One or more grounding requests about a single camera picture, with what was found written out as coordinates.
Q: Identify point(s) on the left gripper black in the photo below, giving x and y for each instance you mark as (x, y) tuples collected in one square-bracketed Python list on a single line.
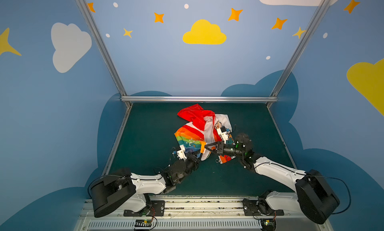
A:
[(194, 156)]

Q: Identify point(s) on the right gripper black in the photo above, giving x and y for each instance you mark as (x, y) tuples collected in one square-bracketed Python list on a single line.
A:
[(218, 148)]

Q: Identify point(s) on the rainbow white red children's jacket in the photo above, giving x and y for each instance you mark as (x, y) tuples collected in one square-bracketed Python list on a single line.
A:
[(200, 129)]

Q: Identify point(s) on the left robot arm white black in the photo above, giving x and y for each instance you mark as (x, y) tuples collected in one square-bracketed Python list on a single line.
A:
[(109, 192)]

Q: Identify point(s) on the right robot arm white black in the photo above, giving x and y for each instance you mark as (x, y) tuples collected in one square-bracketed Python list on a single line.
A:
[(310, 195)]

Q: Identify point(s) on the green table mat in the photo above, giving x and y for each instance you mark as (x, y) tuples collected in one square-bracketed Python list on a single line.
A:
[(148, 143)]

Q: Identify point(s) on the left small circuit board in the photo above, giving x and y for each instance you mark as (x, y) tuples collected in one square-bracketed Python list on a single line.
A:
[(142, 225)]

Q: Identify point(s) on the small circuit board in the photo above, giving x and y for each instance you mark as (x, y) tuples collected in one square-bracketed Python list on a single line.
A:
[(268, 225), (142, 225)]

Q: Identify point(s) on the back horizontal aluminium bar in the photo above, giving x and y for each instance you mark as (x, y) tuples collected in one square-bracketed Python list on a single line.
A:
[(199, 99)]

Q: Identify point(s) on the right small circuit board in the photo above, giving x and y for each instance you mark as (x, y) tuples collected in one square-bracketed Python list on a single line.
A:
[(268, 225)]

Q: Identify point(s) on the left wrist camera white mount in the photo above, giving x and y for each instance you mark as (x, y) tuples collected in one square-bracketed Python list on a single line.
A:
[(180, 153)]

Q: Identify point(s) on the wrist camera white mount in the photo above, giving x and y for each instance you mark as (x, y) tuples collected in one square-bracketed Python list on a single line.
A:
[(180, 153), (223, 133)]

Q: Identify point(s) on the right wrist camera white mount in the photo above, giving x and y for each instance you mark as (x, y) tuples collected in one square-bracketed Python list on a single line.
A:
[(223, 133)]

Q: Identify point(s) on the aluminium mounting rail base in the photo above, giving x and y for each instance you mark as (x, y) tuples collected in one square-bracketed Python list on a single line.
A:
[(196, 213)]

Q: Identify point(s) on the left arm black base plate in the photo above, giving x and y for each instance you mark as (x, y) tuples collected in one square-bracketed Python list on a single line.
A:
[(155, 209)]

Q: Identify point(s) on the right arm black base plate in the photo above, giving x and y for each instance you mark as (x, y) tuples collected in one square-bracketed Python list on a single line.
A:
[(259, 207)]

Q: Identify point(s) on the right aluminium frame post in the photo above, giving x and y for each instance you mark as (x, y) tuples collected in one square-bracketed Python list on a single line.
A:
[(304, 41)]

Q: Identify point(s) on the aluminium frame post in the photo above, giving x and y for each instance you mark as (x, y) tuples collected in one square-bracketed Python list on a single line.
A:
[(304, 41), (88, 17)]

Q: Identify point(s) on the left aluminium frame post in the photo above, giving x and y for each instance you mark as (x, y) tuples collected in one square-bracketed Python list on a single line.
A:
[(88, 17)]

